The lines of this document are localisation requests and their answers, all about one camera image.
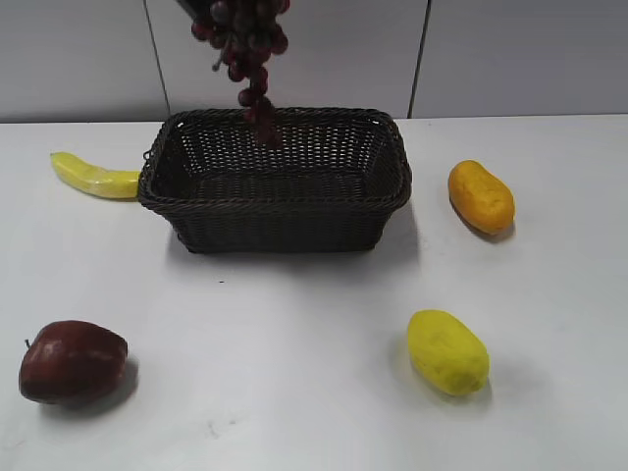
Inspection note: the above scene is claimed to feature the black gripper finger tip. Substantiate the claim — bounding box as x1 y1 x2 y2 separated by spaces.
177 0 212 19

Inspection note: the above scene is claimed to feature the dark red grape bunch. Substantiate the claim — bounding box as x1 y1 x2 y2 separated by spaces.
190 0 290 148

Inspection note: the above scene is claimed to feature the dark woven basket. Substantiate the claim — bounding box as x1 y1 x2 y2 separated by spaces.
137 108 412 254

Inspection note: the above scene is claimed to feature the yellow banana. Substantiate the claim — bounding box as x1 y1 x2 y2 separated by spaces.
50 152 139 199

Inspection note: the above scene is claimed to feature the orange mango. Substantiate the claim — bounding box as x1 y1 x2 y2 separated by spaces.
447 160 515 236

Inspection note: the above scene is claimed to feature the red apple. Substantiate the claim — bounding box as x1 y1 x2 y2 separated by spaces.
19 320 129 406

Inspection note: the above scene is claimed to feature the yellow lemon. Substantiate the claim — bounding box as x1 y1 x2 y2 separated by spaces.
407 310 491 396

